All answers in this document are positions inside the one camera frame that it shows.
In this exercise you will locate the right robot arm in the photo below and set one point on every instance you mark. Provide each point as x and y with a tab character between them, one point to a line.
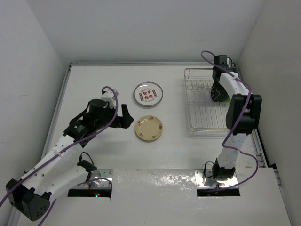
242	116

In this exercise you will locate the metal base plate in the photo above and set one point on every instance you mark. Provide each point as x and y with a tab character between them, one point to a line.
209	183
100	180

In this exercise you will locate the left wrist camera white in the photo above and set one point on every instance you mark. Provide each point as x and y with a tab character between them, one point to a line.
110	97

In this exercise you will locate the beige plate floral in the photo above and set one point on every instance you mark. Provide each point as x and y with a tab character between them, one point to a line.
149	128

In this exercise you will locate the wire dish rack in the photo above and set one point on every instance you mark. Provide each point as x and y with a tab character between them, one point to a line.
206	118

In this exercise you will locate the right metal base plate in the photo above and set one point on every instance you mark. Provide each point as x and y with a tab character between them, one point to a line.
209	183

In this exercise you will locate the white plate red characters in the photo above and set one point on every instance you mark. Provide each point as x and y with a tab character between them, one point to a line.
148	94

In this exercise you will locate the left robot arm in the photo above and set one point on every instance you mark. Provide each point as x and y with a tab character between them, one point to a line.
62	168

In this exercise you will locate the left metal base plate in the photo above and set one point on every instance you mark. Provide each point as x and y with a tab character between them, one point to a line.
100	180

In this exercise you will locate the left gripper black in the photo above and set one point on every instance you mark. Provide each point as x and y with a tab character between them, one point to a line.
125	120

